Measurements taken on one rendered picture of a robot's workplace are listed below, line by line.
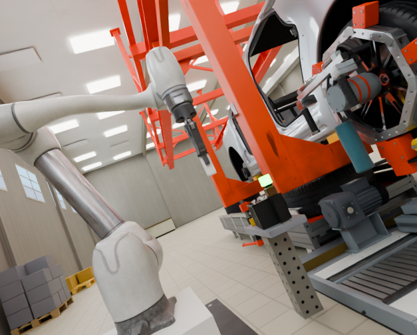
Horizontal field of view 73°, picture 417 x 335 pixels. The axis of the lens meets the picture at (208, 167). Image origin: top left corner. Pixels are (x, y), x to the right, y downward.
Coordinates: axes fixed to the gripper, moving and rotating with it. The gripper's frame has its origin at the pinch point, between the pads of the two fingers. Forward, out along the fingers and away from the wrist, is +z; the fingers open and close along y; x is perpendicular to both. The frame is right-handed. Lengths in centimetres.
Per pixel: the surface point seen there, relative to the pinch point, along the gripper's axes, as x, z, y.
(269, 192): 21.2, 18.3, -24.1
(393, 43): 88, -15, -10
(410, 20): 97, -20, -7
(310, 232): 52, 57, -84
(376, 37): 88, -21, -15
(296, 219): 26.9, 33.0, -24.1
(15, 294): -315, 30, -401
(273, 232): 15.8, 33.3, -23.5
